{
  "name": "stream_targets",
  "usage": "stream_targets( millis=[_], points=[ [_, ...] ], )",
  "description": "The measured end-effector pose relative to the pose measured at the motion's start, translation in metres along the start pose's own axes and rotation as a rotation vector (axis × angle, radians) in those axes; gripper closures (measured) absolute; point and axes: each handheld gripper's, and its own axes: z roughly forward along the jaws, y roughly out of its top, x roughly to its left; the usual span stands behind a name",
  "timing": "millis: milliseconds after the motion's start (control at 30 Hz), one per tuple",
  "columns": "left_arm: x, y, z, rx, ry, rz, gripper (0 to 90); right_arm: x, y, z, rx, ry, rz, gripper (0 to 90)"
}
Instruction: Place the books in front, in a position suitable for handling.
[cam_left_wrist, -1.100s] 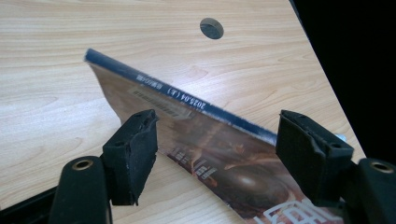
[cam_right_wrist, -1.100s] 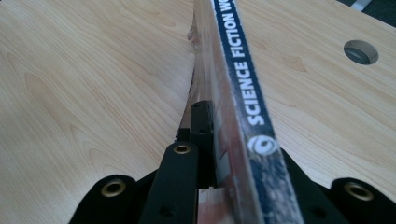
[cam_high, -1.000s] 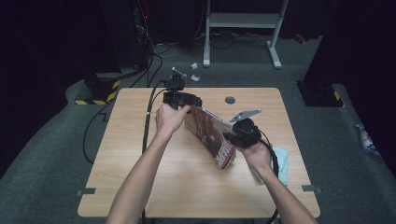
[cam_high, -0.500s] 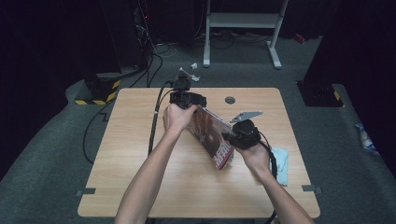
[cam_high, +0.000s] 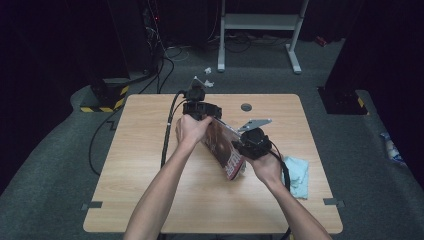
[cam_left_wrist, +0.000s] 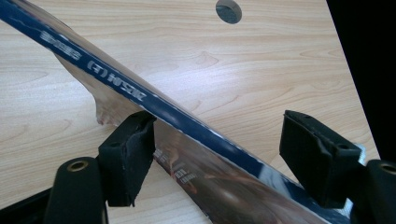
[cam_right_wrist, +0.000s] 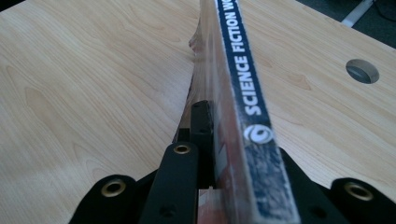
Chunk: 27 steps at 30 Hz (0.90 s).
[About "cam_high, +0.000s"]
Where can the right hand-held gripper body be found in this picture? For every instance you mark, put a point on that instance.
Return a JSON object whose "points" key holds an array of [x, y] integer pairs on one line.
{"points": [[255, 145]]}

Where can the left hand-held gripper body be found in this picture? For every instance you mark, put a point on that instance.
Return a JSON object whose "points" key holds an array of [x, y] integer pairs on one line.
{"points": [[196, 108]]}

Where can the red cover magazine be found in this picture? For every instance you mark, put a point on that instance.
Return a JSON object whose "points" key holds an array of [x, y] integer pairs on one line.
{"points": [[223, 146]]}

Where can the light blue cleaning cloth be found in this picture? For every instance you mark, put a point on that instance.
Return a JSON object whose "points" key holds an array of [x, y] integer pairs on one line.
{"points": [[298, 176]]}

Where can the person's left hand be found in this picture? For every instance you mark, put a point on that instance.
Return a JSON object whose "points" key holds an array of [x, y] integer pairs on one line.
{"points": [[191, 131]]}

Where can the person's right hand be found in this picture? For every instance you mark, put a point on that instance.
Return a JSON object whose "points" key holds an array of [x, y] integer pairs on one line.
{"points": [[268, 170]]}

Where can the crumpled white paper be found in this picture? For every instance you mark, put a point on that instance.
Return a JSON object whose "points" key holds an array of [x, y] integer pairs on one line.
{"points": [[207, 70], [209, 83]]}

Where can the grey round table grommet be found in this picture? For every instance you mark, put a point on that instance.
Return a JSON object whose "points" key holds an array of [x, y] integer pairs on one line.
{"points": [[246, 107]]}

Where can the black yellow striped stand base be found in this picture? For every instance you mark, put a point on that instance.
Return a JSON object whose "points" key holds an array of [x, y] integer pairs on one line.
{"points": [[106, 100]]}

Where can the grey tape strip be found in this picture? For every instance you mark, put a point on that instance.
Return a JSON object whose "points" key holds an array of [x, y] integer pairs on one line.
{"points": [[93, 205], [331, 201]]}

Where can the black stand base yellow mark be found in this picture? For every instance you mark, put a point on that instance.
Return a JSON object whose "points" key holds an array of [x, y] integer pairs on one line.
{"points": [[343, 101]]}

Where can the white metal stand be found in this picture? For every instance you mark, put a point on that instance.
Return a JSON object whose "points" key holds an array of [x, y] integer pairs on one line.
{"points": [[260, 21]]}

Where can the small red floor object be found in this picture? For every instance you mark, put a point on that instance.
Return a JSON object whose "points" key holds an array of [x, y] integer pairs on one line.
{"points": [[321, 41]]}

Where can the blue white plastic bag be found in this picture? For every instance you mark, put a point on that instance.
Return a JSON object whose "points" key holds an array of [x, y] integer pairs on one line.
{"points": [[391, 150]]}

